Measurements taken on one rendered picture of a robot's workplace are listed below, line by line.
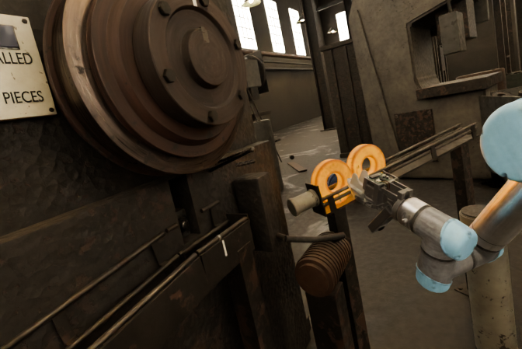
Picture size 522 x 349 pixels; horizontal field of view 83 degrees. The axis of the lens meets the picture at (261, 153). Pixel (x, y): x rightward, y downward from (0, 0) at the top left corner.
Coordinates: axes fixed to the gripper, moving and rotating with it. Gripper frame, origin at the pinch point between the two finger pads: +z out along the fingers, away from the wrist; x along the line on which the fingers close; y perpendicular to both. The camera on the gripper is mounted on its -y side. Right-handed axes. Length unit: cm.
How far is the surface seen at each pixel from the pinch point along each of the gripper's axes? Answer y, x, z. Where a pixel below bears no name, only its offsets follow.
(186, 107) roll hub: 34, 46, -6
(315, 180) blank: -1.0, 7.3, 8.3
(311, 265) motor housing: -18.4, 19.4, -6.6
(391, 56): 5, -182, 154
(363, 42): 18, -171, 180
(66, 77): 42, 64, -2
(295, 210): -6.9, 17.1, 5.1
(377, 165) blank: -2.5, -18.5, 7.5
